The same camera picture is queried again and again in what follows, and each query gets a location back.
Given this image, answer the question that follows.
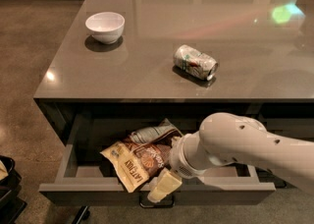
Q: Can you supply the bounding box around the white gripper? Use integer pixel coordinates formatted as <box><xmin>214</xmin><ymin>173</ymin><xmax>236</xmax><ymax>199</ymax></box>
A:
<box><xmin>147</xmin><ymin>133</ymin><xmax>210</xmax><ymax>203</ymax></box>

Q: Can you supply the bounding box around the brown chip bag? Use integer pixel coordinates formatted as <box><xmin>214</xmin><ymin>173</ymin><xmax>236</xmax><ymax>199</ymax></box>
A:
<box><xmin>100</xmin><ymin>119</ymin><xmax>183</xmax><ymax>193</ymax></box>

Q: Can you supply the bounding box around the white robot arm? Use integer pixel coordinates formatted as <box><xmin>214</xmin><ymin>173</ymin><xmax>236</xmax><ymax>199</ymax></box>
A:
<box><xmin>148</xmin><ymin>113</ymin><xmax>314</xmax><ymax>203</ymax></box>

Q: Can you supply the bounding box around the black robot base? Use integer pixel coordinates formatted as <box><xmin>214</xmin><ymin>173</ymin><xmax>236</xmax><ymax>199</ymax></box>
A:
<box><xmin>0</xmin><ymin>155</ymin><xmax>26</xmax><ymax>224</ymax></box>

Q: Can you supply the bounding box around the open grey top drawer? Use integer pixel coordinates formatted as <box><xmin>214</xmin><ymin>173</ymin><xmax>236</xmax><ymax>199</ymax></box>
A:
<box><xmin>39</xmin><ymin>113</ymin><xmax>275</xmax><ymax>206</ymax></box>

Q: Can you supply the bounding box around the crushed silver soda can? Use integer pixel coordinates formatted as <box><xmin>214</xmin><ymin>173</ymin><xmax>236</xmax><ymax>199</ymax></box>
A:
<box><xmin>173</xmin><ymin>44</ymin><xmax>218</xmax><ymax>82</ymax></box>

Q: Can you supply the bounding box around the white ceramic bowl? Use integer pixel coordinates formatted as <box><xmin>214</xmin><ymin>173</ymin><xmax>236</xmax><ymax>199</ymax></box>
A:
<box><xmin>85</xmin><ymin>12</ymin><xmax>125</xmax><ymax>44</ymax></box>

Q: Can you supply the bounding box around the black drawer handle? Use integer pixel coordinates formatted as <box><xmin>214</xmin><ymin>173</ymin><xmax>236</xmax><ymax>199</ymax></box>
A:
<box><xmin>139</xmin><ymin>195</ymin><xmax>175</xmax><ymax>209</ymax></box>

